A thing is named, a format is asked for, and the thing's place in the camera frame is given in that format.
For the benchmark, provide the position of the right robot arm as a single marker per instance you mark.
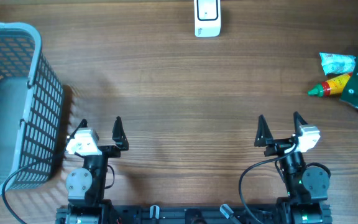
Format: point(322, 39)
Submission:
point(306, 184)

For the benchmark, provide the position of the red sauce bottle green cap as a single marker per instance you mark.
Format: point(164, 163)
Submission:
point(333, 86)

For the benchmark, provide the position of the grey plastic shopping basket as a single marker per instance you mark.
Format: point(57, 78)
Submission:
point(31, 103)

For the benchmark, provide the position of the white teal pouch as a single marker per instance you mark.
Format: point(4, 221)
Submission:
point(337, 63)

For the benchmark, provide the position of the white barcode scanner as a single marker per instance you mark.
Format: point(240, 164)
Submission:
point(207, 14)

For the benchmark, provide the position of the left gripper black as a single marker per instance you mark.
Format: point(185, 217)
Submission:
point(120, 141)

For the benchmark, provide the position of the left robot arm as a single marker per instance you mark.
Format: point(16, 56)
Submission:
point(86, 185)

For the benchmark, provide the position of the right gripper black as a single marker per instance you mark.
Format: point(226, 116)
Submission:
point(265, 138)

